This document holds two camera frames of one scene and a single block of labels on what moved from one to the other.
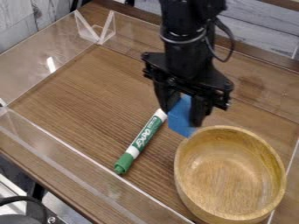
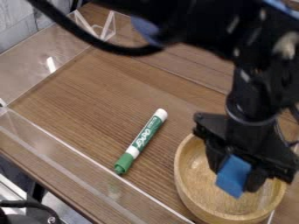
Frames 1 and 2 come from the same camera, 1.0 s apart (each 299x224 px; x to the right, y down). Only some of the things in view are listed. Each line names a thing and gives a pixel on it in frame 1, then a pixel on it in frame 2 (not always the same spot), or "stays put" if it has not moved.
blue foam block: (181, 115) -> (233, 175)
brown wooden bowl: (229, 176) stays put
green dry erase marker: (139, 141) stays put
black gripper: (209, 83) -> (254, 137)
